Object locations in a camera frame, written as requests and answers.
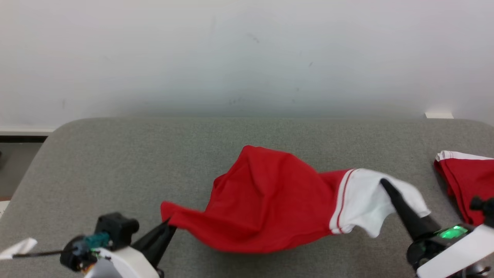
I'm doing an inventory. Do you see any white and black baseboard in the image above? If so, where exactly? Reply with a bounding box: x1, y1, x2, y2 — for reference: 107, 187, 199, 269
0, 127, 58, 144

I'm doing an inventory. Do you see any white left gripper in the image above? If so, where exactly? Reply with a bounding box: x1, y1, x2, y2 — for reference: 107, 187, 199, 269
83, 219, 177, 278

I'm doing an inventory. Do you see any red garment with white trim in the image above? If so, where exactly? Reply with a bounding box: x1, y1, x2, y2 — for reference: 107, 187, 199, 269
433, 150, 494, 227

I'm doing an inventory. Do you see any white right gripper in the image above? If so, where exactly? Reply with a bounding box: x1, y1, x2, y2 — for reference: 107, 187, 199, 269
380, 178, 494, 278

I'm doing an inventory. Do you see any teal cable connector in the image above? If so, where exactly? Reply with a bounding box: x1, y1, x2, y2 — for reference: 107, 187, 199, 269
84, 232, 111, 249

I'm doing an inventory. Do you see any red jersey with white sleeves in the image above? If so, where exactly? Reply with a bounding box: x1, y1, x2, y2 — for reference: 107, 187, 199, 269
160, 145, 431, 254

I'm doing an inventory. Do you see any white tape label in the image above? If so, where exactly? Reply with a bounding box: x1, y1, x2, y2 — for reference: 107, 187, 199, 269
0, 237, 38, 260

